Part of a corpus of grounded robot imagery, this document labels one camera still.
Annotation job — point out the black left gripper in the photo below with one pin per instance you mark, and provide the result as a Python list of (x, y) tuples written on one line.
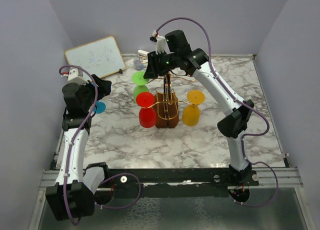
[(103, 86)]

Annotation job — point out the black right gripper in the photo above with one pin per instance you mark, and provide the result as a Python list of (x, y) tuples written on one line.
[(151, 71)]

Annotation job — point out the green wine glass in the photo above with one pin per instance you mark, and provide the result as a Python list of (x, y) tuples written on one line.
[(141, 84)]

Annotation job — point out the blue wine glass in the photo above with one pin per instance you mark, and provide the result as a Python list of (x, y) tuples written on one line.
[(100, 107)]

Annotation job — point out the yellow wine glass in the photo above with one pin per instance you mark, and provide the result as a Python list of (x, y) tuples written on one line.
[(191, 113)]

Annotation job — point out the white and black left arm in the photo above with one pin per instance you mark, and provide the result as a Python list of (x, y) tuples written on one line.
[(72, 195)]

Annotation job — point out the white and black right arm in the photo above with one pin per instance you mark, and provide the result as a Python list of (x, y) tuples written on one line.
[(173, 51)]

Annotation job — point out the red wine glass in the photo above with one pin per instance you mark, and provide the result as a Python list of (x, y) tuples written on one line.
[(147, 115)]

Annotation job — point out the small grey blue cup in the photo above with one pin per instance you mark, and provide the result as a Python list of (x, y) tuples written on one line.
[(138, 65)]

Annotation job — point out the white whiteboard eraser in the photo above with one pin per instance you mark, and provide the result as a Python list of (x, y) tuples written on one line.
[(142, 53)]

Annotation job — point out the small framed whiteboard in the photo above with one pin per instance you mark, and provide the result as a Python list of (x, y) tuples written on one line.
[(101, 57)]

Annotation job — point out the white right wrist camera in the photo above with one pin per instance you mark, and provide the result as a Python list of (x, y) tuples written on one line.
[(159, 41)]

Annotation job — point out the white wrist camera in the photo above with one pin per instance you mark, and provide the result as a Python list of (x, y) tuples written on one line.
[(74, 76), (159, 41)]

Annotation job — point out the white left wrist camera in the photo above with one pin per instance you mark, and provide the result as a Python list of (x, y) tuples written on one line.
[(74, 76)]

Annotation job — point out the gold wire glass rack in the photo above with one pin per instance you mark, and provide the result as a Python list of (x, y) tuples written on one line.
[(166, 105)]

